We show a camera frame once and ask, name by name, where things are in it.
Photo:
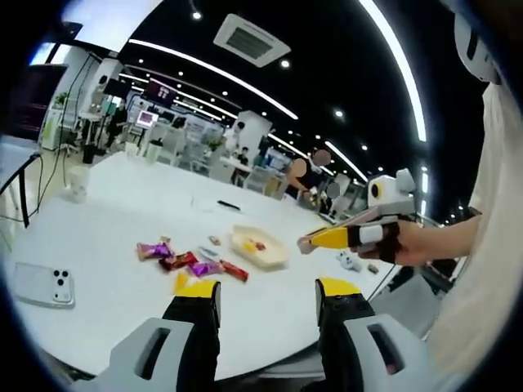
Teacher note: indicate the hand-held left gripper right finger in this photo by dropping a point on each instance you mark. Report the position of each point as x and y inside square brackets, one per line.
[339, 339]

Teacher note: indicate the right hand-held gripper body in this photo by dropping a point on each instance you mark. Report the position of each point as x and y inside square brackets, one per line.
[390, 200]

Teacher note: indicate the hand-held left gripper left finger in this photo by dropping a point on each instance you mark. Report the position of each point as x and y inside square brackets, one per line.
[192, 335]

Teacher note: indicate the pink food tongs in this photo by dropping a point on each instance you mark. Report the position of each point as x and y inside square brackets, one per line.
[304, 245]

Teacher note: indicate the yellow food packet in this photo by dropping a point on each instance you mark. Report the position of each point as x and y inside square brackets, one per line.
[181, 281]
[247, 245]

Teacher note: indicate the beige hexagonal food container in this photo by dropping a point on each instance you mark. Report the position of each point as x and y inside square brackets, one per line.
[274, 253]

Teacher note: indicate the small red food packet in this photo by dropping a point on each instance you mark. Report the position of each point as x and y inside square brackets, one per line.
[260, 246]

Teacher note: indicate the bright red food packet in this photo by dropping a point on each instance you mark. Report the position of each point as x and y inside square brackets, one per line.
[235, 270]

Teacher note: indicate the clear food packet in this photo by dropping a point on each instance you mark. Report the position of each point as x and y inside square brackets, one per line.
[208, 252]

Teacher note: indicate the person's right hand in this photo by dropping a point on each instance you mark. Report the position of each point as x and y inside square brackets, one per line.
[412, 245]

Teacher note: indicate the white game controller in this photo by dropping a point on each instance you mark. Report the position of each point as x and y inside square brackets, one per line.
[349, 261]

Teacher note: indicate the small brown block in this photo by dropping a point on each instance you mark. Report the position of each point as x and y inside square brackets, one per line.
[372, 268]

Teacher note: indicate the small orange candy packet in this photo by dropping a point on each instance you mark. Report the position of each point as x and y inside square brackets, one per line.
[215, 240]

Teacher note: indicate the person's beige shirt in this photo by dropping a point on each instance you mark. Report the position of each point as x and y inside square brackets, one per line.
[490, 224]

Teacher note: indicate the black oblong device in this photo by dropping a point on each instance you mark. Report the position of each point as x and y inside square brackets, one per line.
[228, 205]

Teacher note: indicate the curved ceiling light strip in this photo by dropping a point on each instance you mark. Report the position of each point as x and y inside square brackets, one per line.
[402, 69]

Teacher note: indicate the white smartphone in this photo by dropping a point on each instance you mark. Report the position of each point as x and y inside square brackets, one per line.
[41, 286]

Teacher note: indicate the white worn device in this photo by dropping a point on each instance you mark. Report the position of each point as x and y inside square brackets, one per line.
[478, 45]

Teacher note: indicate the white tumbler dark lid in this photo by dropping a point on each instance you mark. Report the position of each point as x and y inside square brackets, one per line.
[154, 152]

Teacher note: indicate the white patterned paper cup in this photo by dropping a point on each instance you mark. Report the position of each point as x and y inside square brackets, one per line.
[78, 183]

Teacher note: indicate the small white cup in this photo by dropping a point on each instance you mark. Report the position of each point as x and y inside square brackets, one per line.
[130, 150]

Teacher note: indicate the straight ceiling light strip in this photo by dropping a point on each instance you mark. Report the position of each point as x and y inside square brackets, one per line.
[212, 73]

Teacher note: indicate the black waste bin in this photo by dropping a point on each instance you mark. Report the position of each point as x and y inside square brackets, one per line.
[88, 154]

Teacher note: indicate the ceiling air conditioner vent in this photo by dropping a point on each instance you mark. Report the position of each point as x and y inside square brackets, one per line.
[251, 41]

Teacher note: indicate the small pink-screen display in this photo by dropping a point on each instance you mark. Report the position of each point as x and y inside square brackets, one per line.
[147, 118]

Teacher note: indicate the dark hanging sign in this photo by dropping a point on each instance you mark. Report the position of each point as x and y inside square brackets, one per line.
[162, 90]

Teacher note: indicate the white cabinet green panel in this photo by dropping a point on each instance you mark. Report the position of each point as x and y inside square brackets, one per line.
[52, 128]

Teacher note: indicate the black monitor on stand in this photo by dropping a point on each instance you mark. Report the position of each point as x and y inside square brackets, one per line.
[115, 87]

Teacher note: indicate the potted plant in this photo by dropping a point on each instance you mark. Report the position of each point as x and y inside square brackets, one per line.
[61, 100]

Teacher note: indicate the purple-screen desk monitor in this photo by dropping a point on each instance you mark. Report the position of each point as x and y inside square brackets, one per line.
[32, 102]

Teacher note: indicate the large wall monitor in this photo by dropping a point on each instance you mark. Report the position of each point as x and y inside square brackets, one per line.
[110, 22]

